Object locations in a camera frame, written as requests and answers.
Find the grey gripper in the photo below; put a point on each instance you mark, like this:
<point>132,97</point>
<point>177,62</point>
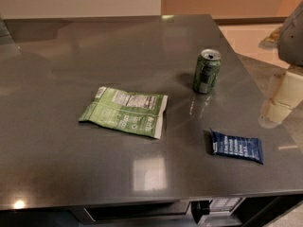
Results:
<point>292,40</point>

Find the green soda can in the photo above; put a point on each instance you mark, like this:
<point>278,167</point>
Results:
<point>207,69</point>

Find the blue rxbar wrapper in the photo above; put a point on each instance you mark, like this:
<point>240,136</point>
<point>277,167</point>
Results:
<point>237,147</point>

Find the green chip bag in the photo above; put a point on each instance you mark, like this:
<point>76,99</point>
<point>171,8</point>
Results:
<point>135,113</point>

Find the black microwave under counter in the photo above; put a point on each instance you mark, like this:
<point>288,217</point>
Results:
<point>213,212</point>

